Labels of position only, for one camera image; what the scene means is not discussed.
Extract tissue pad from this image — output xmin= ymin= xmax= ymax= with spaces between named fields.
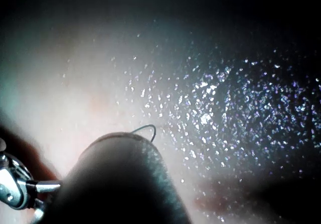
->
xmin=0 ymin=0 xmax=321 ymax=224

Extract curved steel needle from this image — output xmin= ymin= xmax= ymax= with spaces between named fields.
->
xmin=132 ymin=124 xmax=157 ymax=143

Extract right arm needle driver jaw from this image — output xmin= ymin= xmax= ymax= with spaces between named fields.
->
xmin=30 ymin=201 xmax=47 ymax=224
xmin=34 ymin=180 xmax=63 ymax=194

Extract right arm needle driver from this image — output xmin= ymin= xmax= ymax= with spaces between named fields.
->
xmin=0 ymin=152 xmax=36 ymax=210

